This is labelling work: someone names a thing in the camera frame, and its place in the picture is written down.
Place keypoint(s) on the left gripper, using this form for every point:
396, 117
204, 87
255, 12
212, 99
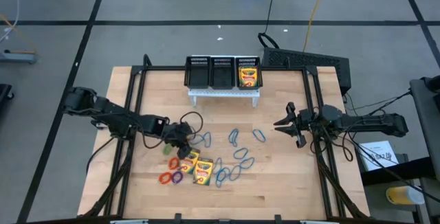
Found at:
178, 134

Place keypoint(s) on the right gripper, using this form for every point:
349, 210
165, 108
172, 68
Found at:
307, 122

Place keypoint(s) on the yellow green crayon box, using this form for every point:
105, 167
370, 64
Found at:
203, 171
192, 164
248, 78

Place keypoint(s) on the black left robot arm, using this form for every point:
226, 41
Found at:
113, 115

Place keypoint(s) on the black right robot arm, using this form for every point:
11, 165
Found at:
364, 122

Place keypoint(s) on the green spiral coil band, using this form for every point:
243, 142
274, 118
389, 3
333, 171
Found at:
165, 151

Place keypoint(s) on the purple spiral coil band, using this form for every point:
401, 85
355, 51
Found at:
173, 178

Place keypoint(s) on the black perforated computer case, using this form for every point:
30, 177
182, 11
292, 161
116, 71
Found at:
302, 59

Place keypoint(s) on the white riser shelf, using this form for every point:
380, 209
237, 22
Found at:
223, 92

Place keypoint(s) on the black plastic mesh basket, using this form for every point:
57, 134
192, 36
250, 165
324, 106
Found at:
222, 78
248, 60
197, 78

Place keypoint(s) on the silver metal plate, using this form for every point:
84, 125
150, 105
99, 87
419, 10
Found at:
99, 125

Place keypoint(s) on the silver metal strip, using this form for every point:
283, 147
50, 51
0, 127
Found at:
319, 222
129, 222

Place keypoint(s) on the white printed paper sheet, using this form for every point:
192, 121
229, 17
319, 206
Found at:
378, 152

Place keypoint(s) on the black chair base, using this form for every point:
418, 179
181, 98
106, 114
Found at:
5, 93

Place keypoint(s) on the grey table foot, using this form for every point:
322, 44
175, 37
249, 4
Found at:
17, 58

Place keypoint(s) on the black aluminium rig frame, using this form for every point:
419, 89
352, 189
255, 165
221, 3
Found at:
165, 68

